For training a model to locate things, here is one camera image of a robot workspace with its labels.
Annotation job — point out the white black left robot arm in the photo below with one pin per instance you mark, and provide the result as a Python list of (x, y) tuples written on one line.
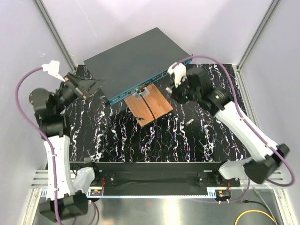
[(66, 198)]

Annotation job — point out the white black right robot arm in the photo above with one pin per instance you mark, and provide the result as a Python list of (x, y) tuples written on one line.
[(266, 156)]

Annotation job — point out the white slotted cable duct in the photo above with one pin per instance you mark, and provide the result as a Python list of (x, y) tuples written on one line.
[(94, 193)]

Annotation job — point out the dark grey network switch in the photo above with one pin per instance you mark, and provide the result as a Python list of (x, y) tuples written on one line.
[(134, 64)]

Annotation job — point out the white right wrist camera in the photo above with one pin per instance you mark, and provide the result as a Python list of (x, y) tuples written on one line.
[(178, 70)]

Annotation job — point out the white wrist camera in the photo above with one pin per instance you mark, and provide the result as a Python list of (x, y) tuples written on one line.
[(52, 68), (178, 70)]

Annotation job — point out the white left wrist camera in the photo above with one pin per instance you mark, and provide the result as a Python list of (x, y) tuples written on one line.
[(52, 68)]

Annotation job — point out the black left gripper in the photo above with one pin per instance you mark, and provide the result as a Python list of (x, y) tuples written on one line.
[(72, 82)]

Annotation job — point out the wooden board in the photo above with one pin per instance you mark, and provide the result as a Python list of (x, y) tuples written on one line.
[(154, 98)]

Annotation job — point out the silver SFP module plug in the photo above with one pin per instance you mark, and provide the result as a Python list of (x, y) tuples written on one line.
[(189, 122), (168, 89)]

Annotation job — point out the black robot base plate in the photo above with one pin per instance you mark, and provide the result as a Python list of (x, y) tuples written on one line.
[(158, 177)]

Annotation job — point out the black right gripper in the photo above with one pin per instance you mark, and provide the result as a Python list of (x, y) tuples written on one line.
[(175, 94)]

